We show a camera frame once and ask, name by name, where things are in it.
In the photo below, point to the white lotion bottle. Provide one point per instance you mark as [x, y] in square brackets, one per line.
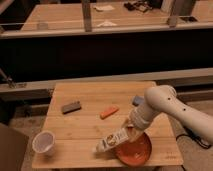
[111, 141]

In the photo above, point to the clear plastic cup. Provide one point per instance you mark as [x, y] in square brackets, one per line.
[44, 143]

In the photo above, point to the metal post right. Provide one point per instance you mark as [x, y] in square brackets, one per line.
[180, 9]

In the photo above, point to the metal post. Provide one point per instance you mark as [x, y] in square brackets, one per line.
[86, 15]
[180, 9]

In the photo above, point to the grey rectangular block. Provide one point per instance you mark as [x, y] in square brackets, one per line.
[71, 107]

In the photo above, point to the metal post centre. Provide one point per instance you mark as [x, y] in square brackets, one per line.
[86, 15]

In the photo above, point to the blue sponge block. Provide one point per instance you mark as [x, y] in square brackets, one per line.
[137, 100]

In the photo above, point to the white paper on far table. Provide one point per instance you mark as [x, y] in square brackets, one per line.
[104, 8]

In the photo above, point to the orange ceramic bowl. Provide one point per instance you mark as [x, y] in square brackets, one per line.
[135, 153]

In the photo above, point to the metal clamp left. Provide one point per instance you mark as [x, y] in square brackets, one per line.
[10, 81]

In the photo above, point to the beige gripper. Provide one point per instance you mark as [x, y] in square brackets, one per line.
[132, 132]

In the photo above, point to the black tools on far table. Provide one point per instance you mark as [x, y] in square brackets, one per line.
[140, 5]

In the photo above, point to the white crumpled paper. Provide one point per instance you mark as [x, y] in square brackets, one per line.
[107, 24]

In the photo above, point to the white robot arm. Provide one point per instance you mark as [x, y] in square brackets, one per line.
[163, 99]

